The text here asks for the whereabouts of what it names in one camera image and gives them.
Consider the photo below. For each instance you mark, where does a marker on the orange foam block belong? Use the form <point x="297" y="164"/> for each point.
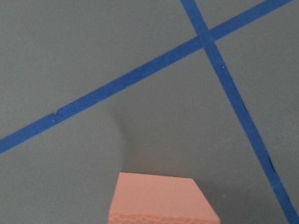
<point x="155" y="199"/>

